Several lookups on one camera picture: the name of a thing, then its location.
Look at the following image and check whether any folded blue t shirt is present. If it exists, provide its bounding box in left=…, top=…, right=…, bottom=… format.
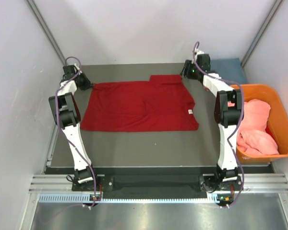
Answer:
left=211, top=58, right=248, bottom=84

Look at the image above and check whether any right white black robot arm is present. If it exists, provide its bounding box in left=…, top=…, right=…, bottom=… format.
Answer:
left=181, top=51, right=244, bottom=190

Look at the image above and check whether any orange plastic bin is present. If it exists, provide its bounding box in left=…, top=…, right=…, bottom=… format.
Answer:
left=237, top=84, right=288, bottom=163

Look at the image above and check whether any grey slotted cable duct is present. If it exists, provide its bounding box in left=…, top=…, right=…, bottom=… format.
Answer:
left=38, top=193, right=230, bottom=204

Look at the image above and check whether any red t shirt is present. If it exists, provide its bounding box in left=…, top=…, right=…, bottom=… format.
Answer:
left=81, top=75, right=199, bottom=132

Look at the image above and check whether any crumpled pink t shirt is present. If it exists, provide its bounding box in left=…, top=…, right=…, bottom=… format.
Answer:
left=237, top=99, right=279, bottom=156

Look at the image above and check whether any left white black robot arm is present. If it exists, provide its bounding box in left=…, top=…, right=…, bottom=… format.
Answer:
left=48, top=64, right=99, bottom=190

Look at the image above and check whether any aluminium frame post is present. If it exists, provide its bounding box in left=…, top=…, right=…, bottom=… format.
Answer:
left=25, top=0, right=65, bottom=66
left=240, top=0, right=285, bottom=68

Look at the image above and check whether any right aluminium frame post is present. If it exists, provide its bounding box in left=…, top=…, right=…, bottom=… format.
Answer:
left=240, top=0, right=285, bottom=68

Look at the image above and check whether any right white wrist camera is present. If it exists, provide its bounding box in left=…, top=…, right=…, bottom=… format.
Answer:
left=194, top=49, right=204, bottom=56

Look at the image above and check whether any left aluminium frame post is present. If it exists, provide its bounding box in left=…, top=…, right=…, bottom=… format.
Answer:
left=25, top=0, right=65, bottom=66

